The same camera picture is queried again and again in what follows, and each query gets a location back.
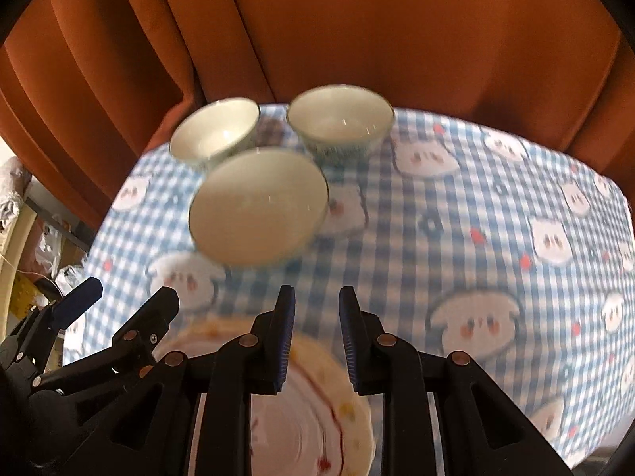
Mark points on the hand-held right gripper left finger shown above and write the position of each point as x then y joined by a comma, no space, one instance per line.
285,342

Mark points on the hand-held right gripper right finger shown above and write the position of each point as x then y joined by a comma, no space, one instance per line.
350,342

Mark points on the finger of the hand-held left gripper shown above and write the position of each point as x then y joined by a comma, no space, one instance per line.
74,300
149,315

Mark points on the large yellow floral plate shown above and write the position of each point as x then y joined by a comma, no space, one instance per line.
359,421

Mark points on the small red-rimmed floral plate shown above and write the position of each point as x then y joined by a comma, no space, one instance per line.
297,431

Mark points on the cream bowl with blue pattern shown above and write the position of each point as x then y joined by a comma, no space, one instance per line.
340,119
258,208
213,131

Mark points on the white plastic bag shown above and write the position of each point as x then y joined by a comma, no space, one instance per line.
67,275

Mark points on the blue checked printed tablecloth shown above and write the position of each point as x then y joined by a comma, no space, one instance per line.
446,238

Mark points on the orange curtain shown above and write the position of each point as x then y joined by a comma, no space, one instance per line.
347,25

